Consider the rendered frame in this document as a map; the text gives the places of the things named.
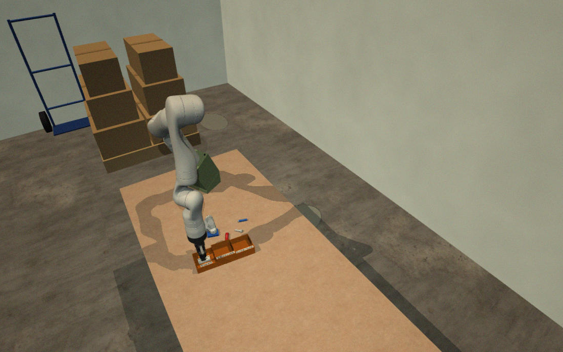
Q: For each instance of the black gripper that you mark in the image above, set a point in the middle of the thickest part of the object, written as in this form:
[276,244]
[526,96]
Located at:
[199,245]

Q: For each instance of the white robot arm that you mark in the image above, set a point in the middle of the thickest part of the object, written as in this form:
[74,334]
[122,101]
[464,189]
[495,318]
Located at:
[180,111]

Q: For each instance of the orange three-compartment bin rack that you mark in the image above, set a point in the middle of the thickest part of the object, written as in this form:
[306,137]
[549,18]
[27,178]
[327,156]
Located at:
[225,251]

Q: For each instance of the blue rectangular block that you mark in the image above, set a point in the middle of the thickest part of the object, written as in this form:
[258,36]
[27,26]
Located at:
[212,235]

